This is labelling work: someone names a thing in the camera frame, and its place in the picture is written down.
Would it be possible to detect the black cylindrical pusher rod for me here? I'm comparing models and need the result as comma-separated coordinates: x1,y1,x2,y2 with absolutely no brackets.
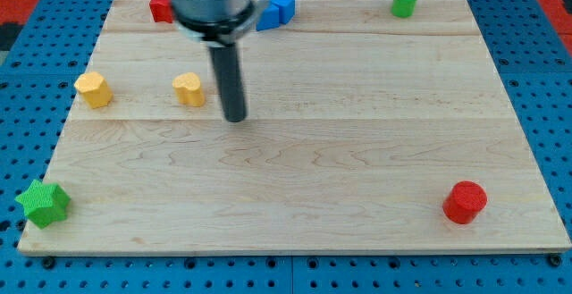
208,44,247,122

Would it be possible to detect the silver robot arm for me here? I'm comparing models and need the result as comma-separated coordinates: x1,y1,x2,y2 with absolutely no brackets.
171,0,270,122

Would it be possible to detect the yellow heart block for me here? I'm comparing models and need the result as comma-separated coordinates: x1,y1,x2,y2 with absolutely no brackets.
172,72,206,107

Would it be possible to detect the red star block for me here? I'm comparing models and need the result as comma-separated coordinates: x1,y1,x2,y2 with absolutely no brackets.
149,0,174,23

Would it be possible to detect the green star block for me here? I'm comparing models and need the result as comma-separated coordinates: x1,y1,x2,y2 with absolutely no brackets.
15,180,71,229

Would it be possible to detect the blue angular block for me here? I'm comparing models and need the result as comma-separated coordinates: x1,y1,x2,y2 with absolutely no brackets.
256,4,280,31

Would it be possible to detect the blue cube block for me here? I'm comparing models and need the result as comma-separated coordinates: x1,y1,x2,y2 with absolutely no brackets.
271,0,296,24

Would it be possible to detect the yellow hexagon block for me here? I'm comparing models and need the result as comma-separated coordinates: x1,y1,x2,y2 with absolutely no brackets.
74,71,113,109

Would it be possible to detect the wooden board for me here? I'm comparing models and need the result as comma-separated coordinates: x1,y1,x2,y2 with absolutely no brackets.
18,0,571,256

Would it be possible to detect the green cylinder block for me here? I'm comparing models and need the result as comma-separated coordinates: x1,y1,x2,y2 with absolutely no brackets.
391,0,417,18

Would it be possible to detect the red cylinder block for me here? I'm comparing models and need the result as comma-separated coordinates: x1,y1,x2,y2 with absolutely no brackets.
442,181,488,224

